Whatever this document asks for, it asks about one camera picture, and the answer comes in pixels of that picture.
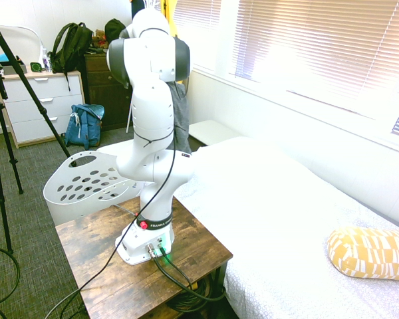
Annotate thick black base cable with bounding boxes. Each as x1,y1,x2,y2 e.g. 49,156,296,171
152,255,227,302
160,248,196,290

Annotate yellow hanging garment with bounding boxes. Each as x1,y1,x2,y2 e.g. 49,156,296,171
161,0,180,37

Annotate black floor cable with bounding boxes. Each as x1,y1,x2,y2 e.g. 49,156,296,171
0,245,21,303

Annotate white perforated laundry basket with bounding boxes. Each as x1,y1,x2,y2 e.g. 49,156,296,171
42,150,144,227

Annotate white purple bottle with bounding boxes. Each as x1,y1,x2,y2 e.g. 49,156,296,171
39,46,51,71

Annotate white drawer dresser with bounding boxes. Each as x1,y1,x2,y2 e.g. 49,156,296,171
0,69,86,150

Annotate black camera tripod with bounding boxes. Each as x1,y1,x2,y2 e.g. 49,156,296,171
0,9,78,255

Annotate dark wooden dresser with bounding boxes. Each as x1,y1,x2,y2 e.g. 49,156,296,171
83,53,136,132

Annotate wide white window blind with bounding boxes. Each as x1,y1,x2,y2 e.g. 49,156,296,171
232,0,399,100

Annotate blue backpack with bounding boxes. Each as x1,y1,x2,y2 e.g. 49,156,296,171
65,103,106,150

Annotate narrow white window blind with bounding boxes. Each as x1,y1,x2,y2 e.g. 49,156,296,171
172,0,222,34

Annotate yellow white patterned pillow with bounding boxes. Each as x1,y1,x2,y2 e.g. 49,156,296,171
326,226,399,282

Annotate white curved desk lamp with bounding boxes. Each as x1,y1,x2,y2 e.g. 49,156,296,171
0,25,46,51

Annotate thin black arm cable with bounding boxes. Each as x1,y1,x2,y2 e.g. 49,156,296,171
45,28,190,319

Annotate dark green bag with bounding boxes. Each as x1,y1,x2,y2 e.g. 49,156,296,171
104,18,127,43

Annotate rustic wooden side table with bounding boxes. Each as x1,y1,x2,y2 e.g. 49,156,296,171
55,195,233,319

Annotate grey heathered garment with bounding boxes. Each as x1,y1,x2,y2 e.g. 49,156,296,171
171,81,193,154

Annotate navy hanging garment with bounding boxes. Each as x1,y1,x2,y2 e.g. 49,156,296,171
131,0,147,16

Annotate white bed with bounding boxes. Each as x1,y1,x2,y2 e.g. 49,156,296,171
172,136,399,319

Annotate grey storage box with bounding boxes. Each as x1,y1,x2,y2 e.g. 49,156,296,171
1,64,27,76

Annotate brown teddy bear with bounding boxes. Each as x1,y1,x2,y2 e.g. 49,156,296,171
91,29,109,49

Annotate black coiled cable bundle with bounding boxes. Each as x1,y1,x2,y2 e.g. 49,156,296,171
166,275,227,313

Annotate dark green backpack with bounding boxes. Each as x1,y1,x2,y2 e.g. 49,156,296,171
49,22,94,91

